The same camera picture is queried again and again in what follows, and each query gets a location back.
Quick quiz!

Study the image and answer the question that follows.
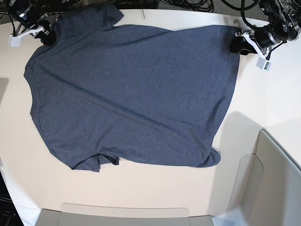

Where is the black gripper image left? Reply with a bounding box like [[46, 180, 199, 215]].
[[14, 20, 56, 46]]

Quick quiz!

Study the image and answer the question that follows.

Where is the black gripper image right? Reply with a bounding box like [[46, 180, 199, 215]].
[[230, 29, 267, 59]]

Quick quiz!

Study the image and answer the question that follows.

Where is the dark blue t-shirt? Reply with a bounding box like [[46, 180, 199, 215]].
[[24, 4, 239, 172]]

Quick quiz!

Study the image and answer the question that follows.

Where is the grey bin right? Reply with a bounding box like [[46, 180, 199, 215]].
[[226, 130, 301, 226]]

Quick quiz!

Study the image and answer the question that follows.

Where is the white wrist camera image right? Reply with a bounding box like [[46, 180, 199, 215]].
[[256, 58, 271, 71]]

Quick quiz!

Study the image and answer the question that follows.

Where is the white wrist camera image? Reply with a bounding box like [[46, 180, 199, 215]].
[[256, 58, 271, 71], [8, 35, 22, 47]]

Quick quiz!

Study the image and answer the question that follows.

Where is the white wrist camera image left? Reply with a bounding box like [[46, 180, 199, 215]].
[[8, 35, 22, 47]]

